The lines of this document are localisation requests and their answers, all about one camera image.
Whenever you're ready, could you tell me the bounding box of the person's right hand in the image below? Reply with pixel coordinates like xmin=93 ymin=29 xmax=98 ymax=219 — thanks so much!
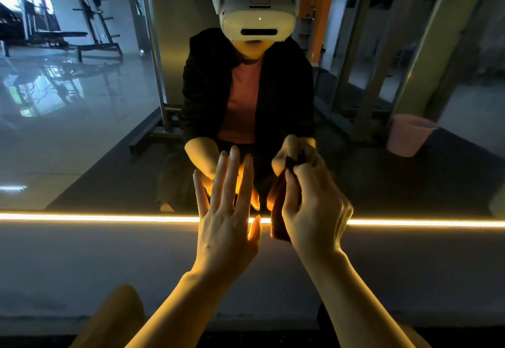
xmin=281 ymin=142 xmax=355 ymax=263

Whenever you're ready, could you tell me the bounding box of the person's left hand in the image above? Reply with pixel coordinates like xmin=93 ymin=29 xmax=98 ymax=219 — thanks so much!
xmin=191 ymin=145 xmax=263 ymax=282

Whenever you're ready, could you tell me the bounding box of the dark brown cleaning cloth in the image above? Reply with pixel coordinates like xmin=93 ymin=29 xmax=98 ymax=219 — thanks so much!
xmin=266 ymin=150 xmax=310 ymax=242

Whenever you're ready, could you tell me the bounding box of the large wall mirror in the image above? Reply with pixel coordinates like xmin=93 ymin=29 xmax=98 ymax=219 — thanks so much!
xmin=0 ymin=0 xmax=505 ymax=333

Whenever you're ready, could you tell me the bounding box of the person's right forearm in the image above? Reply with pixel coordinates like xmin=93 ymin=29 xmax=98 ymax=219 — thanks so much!
xmin=304 ymin=249 xmax=417 ymax=348

